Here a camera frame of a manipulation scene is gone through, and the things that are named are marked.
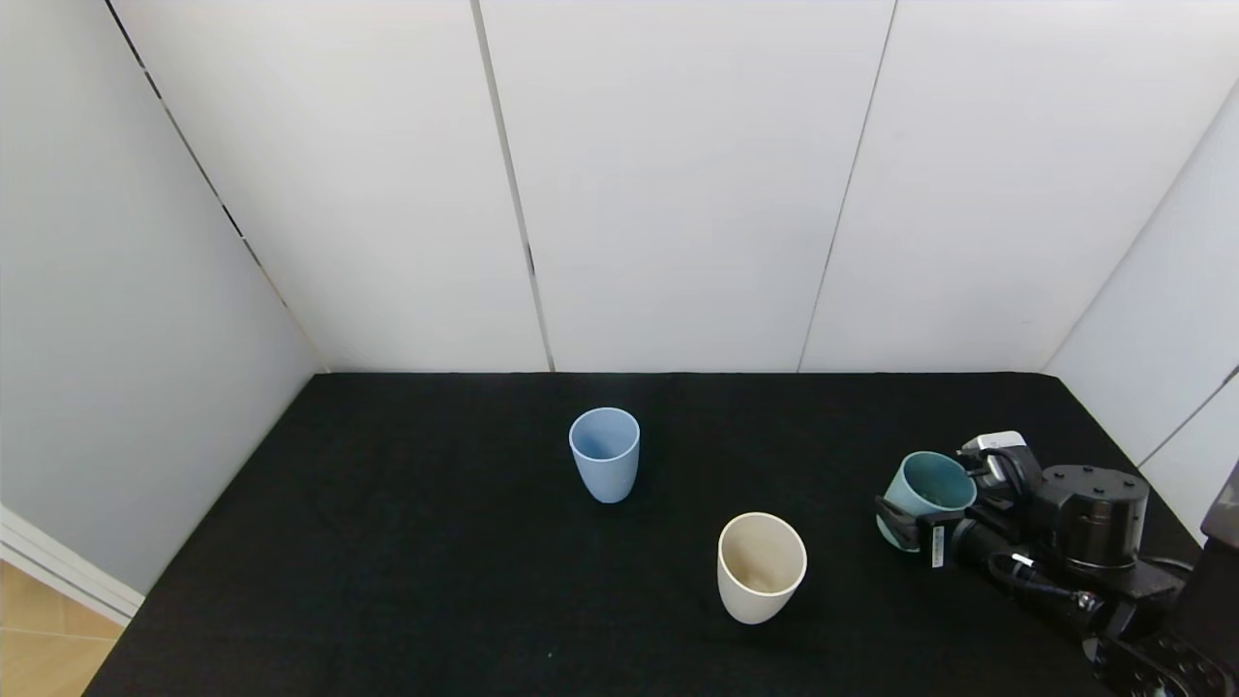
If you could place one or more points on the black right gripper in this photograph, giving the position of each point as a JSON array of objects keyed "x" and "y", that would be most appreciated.
[{"x": 935, "y": 544}]

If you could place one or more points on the teal plastic cup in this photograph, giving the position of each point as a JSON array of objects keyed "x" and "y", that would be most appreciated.
[{"x": 905, "y": 489}]

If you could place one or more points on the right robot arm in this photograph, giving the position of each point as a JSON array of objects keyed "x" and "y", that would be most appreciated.
[{"x": 1210, "y": 620}]

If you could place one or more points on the beige plastic cup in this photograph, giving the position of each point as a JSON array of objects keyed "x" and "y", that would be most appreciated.
[{"x": 750, "y": 595}]

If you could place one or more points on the light blue plastic cup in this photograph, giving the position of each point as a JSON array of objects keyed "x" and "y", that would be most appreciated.
[{"x": 605, "y": 474}]

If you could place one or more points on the black tablecloth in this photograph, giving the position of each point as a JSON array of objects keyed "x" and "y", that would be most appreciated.
[{"x": 387, "y": 542}]

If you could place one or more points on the white baseboard trim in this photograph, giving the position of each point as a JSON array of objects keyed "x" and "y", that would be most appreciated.
[{"x": 58, "y": 571}]

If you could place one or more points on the white wrist camera black mount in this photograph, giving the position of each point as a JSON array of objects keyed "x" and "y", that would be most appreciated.
[{"x": 995, "y": 443}]

